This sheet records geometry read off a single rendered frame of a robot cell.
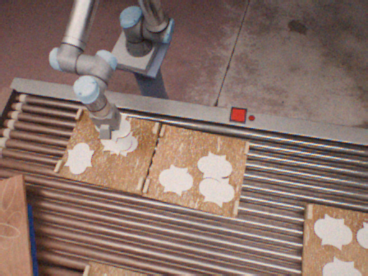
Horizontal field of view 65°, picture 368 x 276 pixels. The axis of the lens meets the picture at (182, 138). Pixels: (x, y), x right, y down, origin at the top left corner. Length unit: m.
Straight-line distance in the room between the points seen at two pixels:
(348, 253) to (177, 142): 0.82
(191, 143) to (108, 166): 0.39
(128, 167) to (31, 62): 2.06
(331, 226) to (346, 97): 1.62
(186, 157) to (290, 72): 1.66
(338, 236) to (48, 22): 3.08
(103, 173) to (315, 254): 0.94
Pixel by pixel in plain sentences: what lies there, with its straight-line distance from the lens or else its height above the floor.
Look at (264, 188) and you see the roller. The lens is 1.31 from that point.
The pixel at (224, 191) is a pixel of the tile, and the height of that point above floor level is 0.95.
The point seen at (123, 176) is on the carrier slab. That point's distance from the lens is 1.32.
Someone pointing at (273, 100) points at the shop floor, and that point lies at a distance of 2.56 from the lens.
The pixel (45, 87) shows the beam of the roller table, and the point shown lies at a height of 0.92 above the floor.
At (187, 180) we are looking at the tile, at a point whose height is 0.95.
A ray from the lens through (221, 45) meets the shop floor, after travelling 2.83.
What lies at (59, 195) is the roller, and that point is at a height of 0.92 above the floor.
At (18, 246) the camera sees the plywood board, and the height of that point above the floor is 1.04.
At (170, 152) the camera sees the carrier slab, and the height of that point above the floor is 0.94.
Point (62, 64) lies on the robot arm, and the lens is 1.07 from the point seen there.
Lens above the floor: 2.17
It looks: 68 degrees down
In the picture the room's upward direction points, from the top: 10 degrees counter-clockwise
